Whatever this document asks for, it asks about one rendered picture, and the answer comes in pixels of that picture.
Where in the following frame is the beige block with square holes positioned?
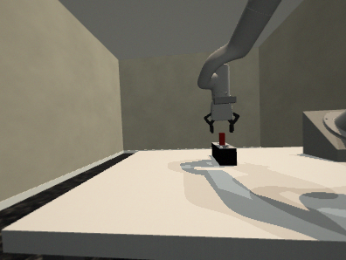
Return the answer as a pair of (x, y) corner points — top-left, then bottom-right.
(211, 142), (237, 166)

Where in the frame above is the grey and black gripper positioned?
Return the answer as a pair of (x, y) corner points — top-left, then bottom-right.
(204, 100), (239, 133)

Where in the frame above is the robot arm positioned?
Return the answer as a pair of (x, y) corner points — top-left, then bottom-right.
(197, 0), (346, 140)

